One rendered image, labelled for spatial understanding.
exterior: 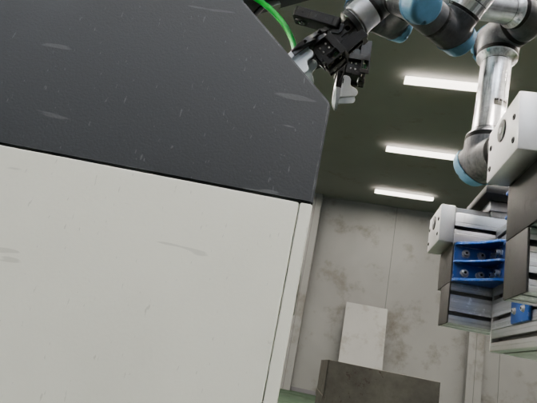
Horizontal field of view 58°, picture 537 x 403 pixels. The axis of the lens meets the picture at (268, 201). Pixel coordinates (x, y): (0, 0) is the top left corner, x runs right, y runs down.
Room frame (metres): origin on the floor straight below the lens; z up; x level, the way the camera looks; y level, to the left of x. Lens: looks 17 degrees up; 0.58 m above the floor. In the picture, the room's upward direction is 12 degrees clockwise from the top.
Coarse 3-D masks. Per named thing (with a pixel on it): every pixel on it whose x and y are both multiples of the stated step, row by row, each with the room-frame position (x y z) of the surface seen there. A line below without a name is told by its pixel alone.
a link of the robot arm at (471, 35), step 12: (456, 0) 0.85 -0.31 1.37; (468, 0) 0.84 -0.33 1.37; (480, 0) 0.83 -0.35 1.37; (492, 0) 0.84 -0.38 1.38; (456, 12) 0.86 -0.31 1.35; (468, 12) 0.85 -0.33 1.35; (480, 12) 0.85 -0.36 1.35; (444, 24) 0.86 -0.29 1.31; (456, 24) 0.86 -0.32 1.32; (468, 24) 0.87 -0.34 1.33; (432, 36) 0.89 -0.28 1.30; (444, 36) 0.88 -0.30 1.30; (456, 36) 0.88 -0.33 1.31; (468, 36) 0.89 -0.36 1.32; (444, 48) 0.92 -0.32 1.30; (456, 48) 0.91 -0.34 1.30; (468, 48) 0.91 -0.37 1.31
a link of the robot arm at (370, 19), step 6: (354, 0) 0.90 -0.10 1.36; (360, 0) 0.89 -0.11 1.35; (366, 0) 0.88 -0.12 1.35; (348, 6) 0.91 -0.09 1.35; (354, 6) 0.90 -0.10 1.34; (360, 6) 0.89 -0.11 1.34; (366, 6) 0.89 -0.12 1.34; (372, 6) 0.89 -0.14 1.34; (354, 12) 0.90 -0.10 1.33; (360, 12) 0.89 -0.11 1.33; (366, 12) 0.89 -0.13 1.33; (372, 12) 0.89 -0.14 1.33; (360, 18) 0.90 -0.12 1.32; (366, 18) 0.90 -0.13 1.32; (372, 18) 0.90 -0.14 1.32; (378, 18) 0.91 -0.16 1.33; (366, 24) 0.91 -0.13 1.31; (372, 24) 0.92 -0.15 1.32; (366, 30) 0.93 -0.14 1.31
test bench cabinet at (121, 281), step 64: (0, 192) 0.66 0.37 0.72; (64, 192) 0.66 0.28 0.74; (128, 192) 0.66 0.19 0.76; (192, 192) 0.65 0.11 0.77; (0, 256) 0.66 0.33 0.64; (64, 256) 0.66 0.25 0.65; (128, 256) 0.66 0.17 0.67; (192, 256) 0.65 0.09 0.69; (256, 256) 0.65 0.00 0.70; (0, 320) 0.66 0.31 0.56; (64, 320) 0.66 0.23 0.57; (128, 320) 0.65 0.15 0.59; (192, 320) 0.65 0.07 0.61; (256, 320) 0.65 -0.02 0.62; (0, 384) 0.66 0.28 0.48; (64, 384) 0.66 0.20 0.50; (128, 384) 0.65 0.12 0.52; (192, 384) 0.65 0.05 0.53; (256, 384) 0.65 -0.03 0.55
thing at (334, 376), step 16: (320, 368) 3.99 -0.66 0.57; (336, 368) 3.23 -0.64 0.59; (352, 368) 3.22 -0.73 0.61; (368, 368) 3.21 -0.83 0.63; (320, 384) 3.66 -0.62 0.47; (336, 384) 3.23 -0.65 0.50; (352, 384) 3.22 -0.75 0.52; (368, 384) 3.21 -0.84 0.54; (384, 384) 3.20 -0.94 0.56; (400, 384) 3.19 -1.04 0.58; (416, 384) 3.18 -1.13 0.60; (432, 384) 3.17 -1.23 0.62; (320, 400) 3.31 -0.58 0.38; (336, 400) 3.23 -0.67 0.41; (352, 400) 3.22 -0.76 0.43; (368, 400) 3.21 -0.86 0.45; (384, 400) 3.20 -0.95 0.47; (400, 400) 3.19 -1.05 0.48; (416, 400) 3.18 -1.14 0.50; (432, 400) 3.17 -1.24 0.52
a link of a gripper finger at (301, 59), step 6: (306, 48) 0.94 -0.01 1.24; (288, 54) 0.94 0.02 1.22; (300, 54) 0.95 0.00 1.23; (306, 54) 0.95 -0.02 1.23; (312, 54) 0.94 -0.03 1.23; (294, 60) 0.95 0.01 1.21; (300, 60) 0.95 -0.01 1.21; (306, 60) 0.95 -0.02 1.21; (300, 66) 0.95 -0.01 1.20; (306, 66) 0.95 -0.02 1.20; (306, 72) 0.95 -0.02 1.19
